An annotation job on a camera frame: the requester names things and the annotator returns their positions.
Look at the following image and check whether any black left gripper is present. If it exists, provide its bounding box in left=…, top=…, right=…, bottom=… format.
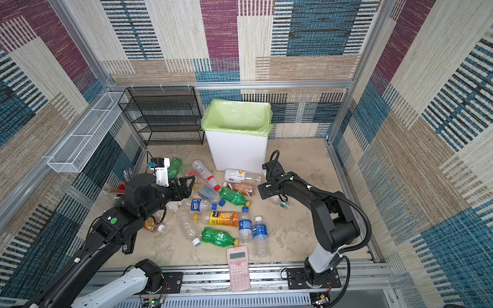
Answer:
left=139, top=175, right=196, bottom=223

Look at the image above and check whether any clear bottle white cap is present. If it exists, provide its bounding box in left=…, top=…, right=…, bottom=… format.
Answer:
left=177, top=211, right=201, bottom=247

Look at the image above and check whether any white yellow label bottle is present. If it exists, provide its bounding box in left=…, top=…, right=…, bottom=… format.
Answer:
left=225, top=169, right=262, bottom=185

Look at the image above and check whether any amber bottle white cap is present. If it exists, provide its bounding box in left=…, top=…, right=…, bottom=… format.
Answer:
left=144, top=217, right=166, bottom=233

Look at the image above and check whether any orange juice bottle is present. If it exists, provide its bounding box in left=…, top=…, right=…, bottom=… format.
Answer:
left=193, top=210, right=239, bottom=227

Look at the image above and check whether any blue label water bottle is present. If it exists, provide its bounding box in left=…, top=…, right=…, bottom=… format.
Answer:
left=252, top=216, right=269, bottom=257
left=238, top=206, right=253, bottom=243

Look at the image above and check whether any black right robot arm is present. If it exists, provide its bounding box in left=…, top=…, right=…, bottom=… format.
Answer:
left=258, top=150, right=372, bottom=288

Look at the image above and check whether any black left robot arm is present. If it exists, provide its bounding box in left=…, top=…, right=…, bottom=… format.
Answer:
left=24, top=173, right=195, bottom=307

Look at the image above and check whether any white bin with green liner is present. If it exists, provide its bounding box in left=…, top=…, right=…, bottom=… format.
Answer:
left=201, top=98, right=273, bottom=173

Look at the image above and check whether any pepsi label clear bottle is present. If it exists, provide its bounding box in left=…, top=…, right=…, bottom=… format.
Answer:
left=181, top=198, right=225, bottom=212

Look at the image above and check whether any brown tea bottle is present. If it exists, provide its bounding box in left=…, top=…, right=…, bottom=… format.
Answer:
left=229, top=183, right=255, bottom=196

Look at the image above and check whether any clear bottle red cap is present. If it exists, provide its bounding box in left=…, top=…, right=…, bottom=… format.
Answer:
left=192, top=160, right=221, bottom=191

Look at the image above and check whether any light blue label bottle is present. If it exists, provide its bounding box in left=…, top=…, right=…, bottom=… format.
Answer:
left=194, top=184, right=221, bottom=204

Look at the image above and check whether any pink calculator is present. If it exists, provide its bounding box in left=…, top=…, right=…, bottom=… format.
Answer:
left=227, top=246, right=250, bottom=291

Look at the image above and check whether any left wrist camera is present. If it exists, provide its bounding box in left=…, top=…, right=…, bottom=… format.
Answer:
left=149, top=157, right=170, bottom=187

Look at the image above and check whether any black wire mesh shelf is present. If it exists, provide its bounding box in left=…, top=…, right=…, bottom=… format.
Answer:
left=118, top=86, right=205, bottom=146

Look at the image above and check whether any white wire wall basket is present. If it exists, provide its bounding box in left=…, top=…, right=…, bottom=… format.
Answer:
left=47, top=92, right=122, bottom=173

